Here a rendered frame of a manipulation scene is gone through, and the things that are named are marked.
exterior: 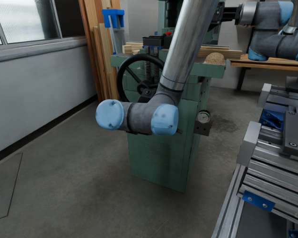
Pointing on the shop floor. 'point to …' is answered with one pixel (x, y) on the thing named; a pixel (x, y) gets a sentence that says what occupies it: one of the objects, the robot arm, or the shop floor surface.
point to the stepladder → (110, 14)
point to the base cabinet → (167, 147)
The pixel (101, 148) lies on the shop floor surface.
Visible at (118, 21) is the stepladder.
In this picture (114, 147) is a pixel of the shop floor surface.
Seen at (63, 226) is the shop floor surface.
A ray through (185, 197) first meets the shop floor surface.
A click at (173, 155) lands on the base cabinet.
